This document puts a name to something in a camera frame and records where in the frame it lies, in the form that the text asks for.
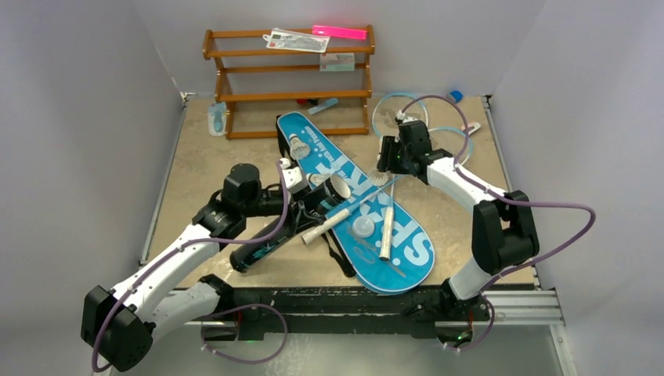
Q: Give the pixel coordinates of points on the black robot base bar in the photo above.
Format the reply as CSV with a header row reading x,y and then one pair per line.
x,y
422,313

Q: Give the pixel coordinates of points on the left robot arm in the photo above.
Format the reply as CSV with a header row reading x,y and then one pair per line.
x,y
121,323

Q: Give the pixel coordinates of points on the wooden three-tier shelf rack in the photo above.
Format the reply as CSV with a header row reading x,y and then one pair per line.
x,y
224,93

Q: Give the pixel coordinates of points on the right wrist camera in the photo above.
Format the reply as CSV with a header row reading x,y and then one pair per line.
x,y
401,117

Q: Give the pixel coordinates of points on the far blue badminton racket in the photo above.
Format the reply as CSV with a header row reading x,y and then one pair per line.
x,y
383,123

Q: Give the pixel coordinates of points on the small white box on shelf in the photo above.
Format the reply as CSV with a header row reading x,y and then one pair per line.
x,y
337,62

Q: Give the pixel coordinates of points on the black shuttlecock tube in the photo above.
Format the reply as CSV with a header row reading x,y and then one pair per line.
x,y
335,191

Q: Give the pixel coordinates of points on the pink fluorescent ruler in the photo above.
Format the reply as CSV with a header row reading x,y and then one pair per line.
x,y
340,32

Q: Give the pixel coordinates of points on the red and black small object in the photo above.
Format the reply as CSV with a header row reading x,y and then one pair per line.
x,y
308,102

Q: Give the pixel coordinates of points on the clear packaged item on shelf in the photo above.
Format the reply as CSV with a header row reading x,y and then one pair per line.
x,y
281,39

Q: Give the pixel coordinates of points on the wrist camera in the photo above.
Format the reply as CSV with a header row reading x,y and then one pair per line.
x,y
294,176
401,117

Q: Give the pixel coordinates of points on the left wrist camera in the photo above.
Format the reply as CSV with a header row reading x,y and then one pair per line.
x,y
294,176

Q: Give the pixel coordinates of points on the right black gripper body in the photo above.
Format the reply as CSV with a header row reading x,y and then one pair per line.
x,y
393,161

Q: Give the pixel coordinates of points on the pink and white clip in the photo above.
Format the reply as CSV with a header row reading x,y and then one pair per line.
x,y
471,128

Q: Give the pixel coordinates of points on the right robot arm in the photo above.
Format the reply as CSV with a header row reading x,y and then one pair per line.
x,y
503,232

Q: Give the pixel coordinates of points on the blue racket bag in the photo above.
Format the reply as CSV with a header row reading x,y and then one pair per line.
x,y
412,251

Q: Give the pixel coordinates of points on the light blue packaged tool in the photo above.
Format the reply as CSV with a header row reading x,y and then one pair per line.
x,y
216,119

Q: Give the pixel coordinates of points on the blue and grey eraser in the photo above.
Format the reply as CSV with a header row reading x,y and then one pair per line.
x,y
455,96

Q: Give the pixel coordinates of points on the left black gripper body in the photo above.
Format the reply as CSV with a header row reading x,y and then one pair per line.
x,y
270,202

